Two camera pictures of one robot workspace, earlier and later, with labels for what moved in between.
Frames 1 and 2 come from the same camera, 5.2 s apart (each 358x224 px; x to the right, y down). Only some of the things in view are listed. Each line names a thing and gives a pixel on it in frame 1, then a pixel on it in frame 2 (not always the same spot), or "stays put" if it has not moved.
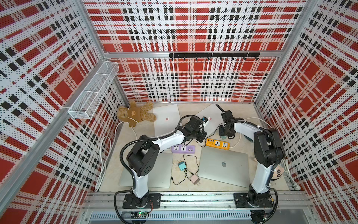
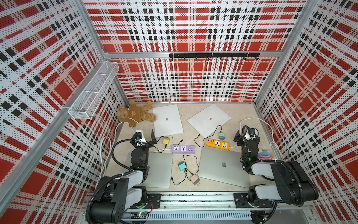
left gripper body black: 198,136 -> 145,149
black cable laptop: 180,182 stays put
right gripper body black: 223,131 -> 243,143
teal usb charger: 182,165 stays put
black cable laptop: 185,161 stays put
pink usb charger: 195,179 stays put
